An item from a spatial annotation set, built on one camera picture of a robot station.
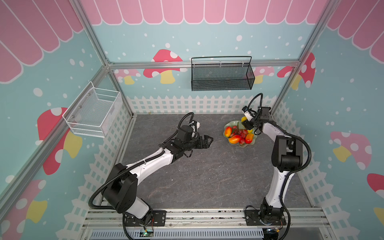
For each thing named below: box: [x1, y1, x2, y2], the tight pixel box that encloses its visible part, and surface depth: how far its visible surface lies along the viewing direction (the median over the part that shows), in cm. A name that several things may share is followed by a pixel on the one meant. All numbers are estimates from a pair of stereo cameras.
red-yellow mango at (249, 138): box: [245, 133, 254, 144], surface depth 99 cm
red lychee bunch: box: [230, 122, 249, 145], surface depth 102 cm
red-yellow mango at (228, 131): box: [224, 126, 233, 138], surface depth 101 cm
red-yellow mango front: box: [229, 134, 241, 144], surface depth 98 cm
